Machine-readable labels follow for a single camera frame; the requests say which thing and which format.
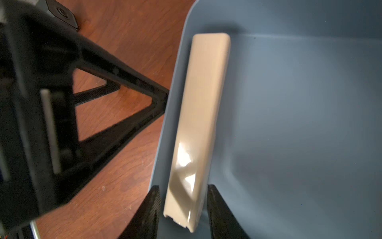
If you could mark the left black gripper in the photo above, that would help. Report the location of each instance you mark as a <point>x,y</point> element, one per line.
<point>41,156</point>

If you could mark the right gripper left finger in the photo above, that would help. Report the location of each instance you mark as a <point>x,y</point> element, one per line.
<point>144,224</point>

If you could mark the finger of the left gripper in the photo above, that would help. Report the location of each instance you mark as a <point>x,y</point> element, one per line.
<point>130,170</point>

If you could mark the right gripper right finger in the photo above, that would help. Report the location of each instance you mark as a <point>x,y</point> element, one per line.
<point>223,224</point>

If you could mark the beige block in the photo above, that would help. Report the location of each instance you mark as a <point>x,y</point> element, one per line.
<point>196,130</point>

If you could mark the blue plastic tray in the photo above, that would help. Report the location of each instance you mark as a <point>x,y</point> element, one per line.
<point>298,150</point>

